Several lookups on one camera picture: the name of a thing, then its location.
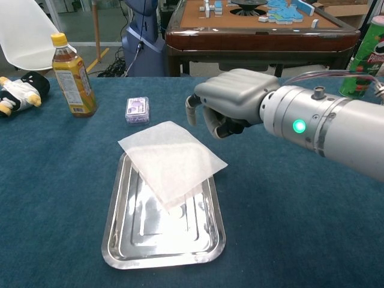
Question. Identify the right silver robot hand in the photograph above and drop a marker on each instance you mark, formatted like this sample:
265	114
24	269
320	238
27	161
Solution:
234	93

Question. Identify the white paper sheet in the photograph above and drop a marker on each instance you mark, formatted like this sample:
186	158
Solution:
168	156

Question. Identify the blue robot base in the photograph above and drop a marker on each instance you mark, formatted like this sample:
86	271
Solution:
144	57

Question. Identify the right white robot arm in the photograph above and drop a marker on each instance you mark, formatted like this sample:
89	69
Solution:
330	126

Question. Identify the stainless steel tray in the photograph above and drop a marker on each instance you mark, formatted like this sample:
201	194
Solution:
168	240

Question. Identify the brown mahjong table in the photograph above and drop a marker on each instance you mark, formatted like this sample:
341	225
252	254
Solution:
255	39

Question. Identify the standing mahjong tile cluster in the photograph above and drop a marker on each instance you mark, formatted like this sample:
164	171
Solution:
217	7

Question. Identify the black mahjong table dome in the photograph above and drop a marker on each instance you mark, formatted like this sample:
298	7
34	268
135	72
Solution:
249	6

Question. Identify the blue mahjong tile pile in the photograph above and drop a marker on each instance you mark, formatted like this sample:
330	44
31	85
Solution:
282	13

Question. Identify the clear purple card box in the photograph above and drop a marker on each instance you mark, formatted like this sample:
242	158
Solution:
137	109

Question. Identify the single mahjong tile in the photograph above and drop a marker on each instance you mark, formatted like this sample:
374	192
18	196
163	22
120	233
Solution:
315	23

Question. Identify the cardboard box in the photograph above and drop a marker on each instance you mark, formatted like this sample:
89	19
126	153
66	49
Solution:
345	10

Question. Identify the green Pringles can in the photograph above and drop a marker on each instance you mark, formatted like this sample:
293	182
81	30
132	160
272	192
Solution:
369	54

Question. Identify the black tripod stand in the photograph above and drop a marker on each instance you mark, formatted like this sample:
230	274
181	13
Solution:
370	10

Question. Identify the yellow-capped tea bottle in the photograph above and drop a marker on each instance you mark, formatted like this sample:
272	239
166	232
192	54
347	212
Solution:
73	87

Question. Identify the blue felt table cover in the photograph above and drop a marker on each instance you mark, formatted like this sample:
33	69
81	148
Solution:
60	180

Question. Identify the black and white plush doll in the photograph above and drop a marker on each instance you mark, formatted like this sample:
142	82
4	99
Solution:
21	90

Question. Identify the white chair wooden legs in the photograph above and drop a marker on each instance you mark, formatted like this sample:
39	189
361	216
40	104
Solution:
24	36

